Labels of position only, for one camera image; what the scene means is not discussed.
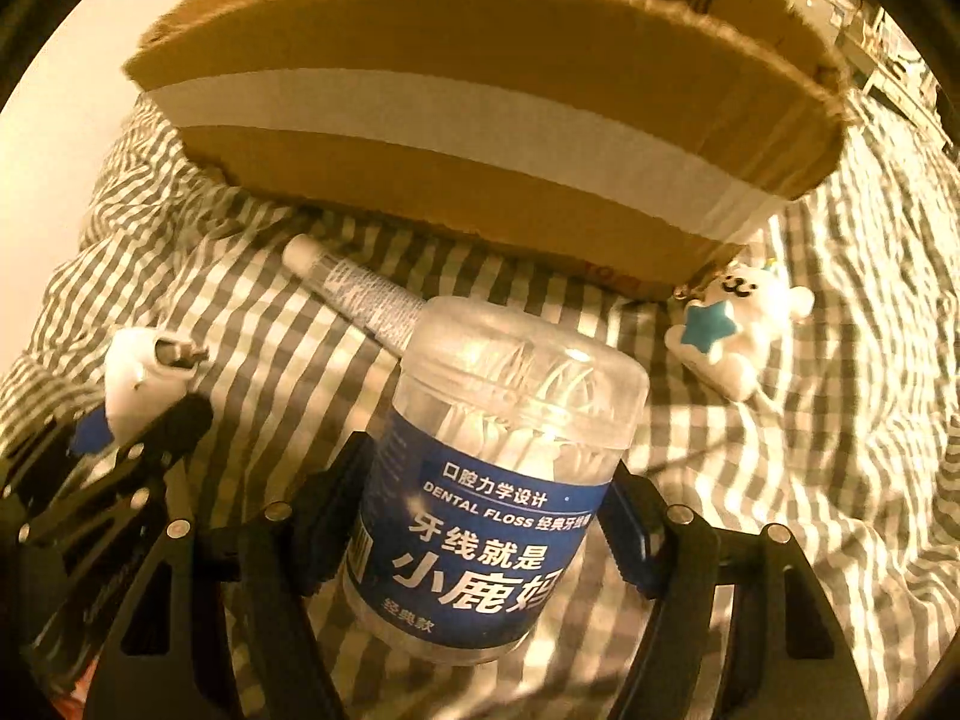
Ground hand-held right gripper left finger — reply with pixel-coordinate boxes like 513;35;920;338
82;431;372;720

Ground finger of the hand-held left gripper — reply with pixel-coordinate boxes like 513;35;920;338
19;394;215;616
0;405;113;522

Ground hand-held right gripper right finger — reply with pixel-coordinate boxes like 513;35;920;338
600;465;875;720

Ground white device with metal tip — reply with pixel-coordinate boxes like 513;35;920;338
103;326;209;452

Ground clear dental floss jar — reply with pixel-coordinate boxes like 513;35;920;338
337;296;650;665

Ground grey striped bed sheet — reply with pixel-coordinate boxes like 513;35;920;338
0;86;960;720

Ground white printed tube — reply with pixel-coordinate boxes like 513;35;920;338
283;234;430;355

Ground cardboard box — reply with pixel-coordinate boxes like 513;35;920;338
123;0;857;302

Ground cluttered background shelf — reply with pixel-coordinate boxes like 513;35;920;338
825;0;955;155

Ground white bear keychain toy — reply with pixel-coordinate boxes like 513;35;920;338
665;258;815;403

